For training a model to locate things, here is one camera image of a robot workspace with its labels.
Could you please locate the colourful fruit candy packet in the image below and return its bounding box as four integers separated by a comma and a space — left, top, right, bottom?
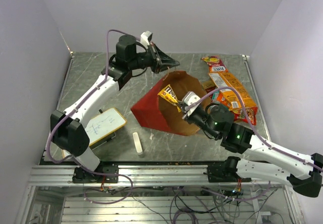
201, 55, 228, 73

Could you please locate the aluminium extrusion frame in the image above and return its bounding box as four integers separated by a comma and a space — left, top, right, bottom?
16, 164, 305, 223

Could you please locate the red yellow snack packet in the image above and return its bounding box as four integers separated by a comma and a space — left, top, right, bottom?
232, 107, 258, 126

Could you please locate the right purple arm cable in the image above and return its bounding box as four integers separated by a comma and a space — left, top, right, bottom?
185, 86, 323, 202

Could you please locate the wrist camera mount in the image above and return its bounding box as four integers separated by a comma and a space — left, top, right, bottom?
140, 31, 153, 48
182, 91, 200, 117

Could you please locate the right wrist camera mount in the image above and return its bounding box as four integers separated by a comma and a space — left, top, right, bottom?
182, 91, 200, 117

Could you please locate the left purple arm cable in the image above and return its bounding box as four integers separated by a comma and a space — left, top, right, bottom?
45, 29, 141, 204

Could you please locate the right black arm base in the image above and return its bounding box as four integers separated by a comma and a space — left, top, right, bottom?
203, 156, 251, 183

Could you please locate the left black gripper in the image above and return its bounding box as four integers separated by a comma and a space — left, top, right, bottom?
129, 42, 180, 74

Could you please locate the red paper bag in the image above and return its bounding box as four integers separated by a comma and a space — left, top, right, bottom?
131, 70, 206, 136

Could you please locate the yellow M&M candy packet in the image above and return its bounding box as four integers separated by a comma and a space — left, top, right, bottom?
158, 84, 181, 112

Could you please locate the orange snack packet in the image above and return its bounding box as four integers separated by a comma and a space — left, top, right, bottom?
211, 90, 236, 110

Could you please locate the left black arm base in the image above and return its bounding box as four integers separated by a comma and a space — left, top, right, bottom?
72, 165, 119, 184

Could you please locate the white marker eraser stick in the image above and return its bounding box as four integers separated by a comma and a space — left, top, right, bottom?
133, 132, 143, 156

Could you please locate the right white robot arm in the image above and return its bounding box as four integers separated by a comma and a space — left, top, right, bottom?
179, 102, 322, 198

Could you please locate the gold teal chips bag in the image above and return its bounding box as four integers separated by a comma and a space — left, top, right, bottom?
202, 80, 216, 90

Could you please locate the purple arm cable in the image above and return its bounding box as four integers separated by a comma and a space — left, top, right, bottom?
45, 29, 141, 204
185, 86, 323, 202

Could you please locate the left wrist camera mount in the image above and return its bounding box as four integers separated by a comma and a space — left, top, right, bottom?
140, 31, 153, 48

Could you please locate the yellow orange snack box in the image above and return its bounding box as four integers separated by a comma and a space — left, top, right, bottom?
209, 72, 257, 110

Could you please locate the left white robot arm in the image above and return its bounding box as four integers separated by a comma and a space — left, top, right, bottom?
46, 31, 180, 182

